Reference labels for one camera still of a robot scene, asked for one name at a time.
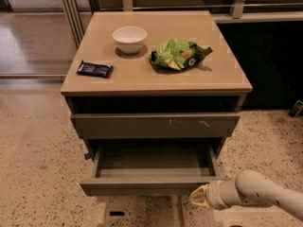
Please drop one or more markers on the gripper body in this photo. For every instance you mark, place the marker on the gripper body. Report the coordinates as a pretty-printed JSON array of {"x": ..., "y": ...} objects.
[{"x": 212, "y": 194}]

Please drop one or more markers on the grey drawer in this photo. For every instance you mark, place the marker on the grey drawer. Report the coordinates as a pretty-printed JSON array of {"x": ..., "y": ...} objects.
[
  {"x": 151, "y": 170},
  {"x": 153, "y": 125}
]

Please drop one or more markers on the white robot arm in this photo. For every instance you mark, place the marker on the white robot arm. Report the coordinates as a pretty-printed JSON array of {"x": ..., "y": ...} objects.
[{"x": 248, "y": 189}]

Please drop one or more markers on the grey drawer cabinet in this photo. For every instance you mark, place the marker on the grey drawer cabinet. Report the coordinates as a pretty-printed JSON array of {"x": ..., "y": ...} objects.
[{"x": 216, "y": 85}]

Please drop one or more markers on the blue tape piece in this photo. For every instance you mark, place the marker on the blue tape piece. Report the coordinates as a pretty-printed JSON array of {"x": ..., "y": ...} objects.
[{"x": 87, "y": 156}]

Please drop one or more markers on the green chip bag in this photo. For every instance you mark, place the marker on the green chip bag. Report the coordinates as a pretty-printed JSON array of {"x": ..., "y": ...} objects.
[{"x": 178, "y": 54}]

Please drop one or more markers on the black snack packet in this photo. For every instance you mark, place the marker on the black snack packet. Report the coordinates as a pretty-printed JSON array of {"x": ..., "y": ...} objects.
[{"x": 95, "y": 70}]

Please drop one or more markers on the white ceramic bowl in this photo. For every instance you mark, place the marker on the white ceramic bowl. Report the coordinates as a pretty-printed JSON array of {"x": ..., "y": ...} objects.
[{"x": 129, "y": 39}]

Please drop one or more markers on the metal railing frame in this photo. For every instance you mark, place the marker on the metal railing frame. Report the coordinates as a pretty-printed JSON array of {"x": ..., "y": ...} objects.
[{"x": 223, "y": 11}]

